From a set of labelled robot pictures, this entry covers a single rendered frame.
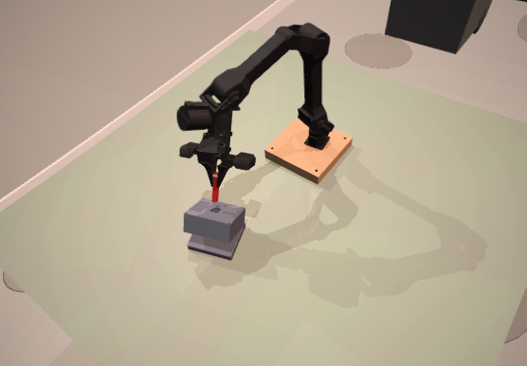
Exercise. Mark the grey sloped panel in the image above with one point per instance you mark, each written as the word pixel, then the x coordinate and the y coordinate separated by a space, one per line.
pixel 216 227

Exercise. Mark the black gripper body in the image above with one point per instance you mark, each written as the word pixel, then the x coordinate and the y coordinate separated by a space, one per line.
pixel 242 161

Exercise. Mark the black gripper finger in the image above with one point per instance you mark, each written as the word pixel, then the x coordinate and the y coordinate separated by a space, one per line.
pixel 222 170
pixel 210 168

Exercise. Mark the red peg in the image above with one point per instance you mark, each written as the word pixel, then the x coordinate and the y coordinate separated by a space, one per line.
pixel 215 190

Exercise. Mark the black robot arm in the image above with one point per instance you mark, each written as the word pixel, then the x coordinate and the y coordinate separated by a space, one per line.
pixel 233 85

